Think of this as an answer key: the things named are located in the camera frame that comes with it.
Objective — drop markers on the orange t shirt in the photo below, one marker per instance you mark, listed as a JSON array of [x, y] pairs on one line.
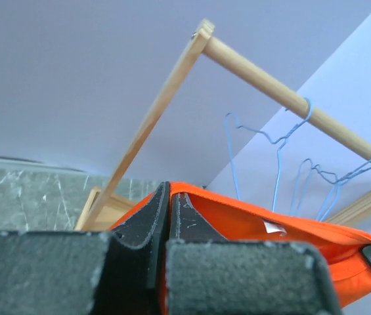
[[279, 264]]

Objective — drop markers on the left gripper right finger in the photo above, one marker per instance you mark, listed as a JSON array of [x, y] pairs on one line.
[[198, 265]]

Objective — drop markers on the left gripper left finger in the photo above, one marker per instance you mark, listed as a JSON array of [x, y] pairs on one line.
[[138, 255]]

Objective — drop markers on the blue wire hanger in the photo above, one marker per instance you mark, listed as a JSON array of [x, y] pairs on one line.
[[337, 185], [311, 175], [281, 141]]

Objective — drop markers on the wooden hanger rack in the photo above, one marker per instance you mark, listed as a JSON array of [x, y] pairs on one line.
[[203, 42]]

